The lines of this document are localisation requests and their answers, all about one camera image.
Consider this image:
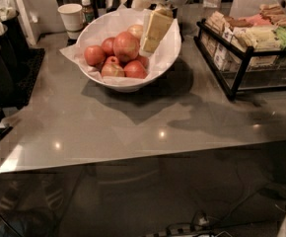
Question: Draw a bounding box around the black wire condiment rack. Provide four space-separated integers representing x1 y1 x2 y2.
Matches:
194 4 286 100

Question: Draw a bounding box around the black rubber mat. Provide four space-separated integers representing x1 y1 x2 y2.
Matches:
16 48 45 109

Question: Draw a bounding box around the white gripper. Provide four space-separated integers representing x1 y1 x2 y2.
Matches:
131 0 187 56

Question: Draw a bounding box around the right hidden red apple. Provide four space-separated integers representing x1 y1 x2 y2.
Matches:
136 55 149 68

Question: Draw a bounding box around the white paper cup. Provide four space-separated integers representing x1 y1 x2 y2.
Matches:
58 3 84 32

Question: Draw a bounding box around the back left red apple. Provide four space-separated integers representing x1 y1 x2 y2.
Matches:
102 38 114 56

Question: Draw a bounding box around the white bowl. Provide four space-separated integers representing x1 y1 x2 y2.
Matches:
74 8 182 94

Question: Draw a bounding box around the power strip with cables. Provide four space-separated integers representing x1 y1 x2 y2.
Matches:
142 211 234 237

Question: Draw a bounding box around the small brown glass bottle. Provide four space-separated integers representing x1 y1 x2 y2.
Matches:
81 0 95 24

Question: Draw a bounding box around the black container left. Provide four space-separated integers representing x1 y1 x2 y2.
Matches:
0 14 30 108

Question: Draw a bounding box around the white napkin holder box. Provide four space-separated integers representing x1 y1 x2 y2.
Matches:
0 0 42 47

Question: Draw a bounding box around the front left red-yellow apple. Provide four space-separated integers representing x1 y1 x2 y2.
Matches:
101 63 125 77

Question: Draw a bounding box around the front right red apple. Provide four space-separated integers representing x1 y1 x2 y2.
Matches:
123 60 147 79

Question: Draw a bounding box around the small centre red apple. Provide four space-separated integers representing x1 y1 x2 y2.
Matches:
105 56 120 65

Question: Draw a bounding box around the pale yellow-red back apple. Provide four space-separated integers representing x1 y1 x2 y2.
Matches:
127 25 143 40

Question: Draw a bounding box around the large top red apple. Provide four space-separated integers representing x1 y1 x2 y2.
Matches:
113 32 139 62

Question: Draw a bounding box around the white paper liner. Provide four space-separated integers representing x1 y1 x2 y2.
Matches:
59 8 181 86

